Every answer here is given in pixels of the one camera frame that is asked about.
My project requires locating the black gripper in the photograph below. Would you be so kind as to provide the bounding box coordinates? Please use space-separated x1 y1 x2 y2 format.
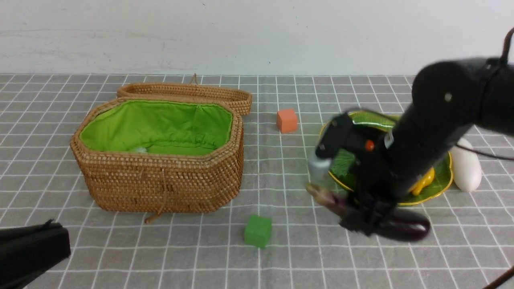
339 136 422 235

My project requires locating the purple eggplant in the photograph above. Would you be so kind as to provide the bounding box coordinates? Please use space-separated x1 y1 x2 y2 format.
306 183 431 242

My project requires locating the yellow banana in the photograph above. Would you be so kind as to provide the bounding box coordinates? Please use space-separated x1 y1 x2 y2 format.
410 167 435 196

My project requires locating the white radish with leaves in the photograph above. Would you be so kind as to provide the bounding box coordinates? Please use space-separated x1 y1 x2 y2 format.
450 146 482 192

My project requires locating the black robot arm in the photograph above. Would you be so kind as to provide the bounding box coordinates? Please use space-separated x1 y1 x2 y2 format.
313 31 513 242

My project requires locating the green leaf-shaped glass plate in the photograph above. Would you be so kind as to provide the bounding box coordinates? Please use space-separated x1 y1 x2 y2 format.
328 110 453 206

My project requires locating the grey checked tablecloth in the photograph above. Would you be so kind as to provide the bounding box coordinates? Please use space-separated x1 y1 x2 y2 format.
0 74 513 289

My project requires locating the green foam cube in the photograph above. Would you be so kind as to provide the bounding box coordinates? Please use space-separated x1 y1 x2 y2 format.
244 215 272 249

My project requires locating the orange foam cube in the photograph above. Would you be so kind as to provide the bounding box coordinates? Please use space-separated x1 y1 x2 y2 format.
276 109 298 134

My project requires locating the wicker basket with green lining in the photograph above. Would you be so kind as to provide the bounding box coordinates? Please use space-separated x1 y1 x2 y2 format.
70 96 244 215

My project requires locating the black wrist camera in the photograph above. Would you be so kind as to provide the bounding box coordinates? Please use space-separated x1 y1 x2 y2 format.
307 112 376 183

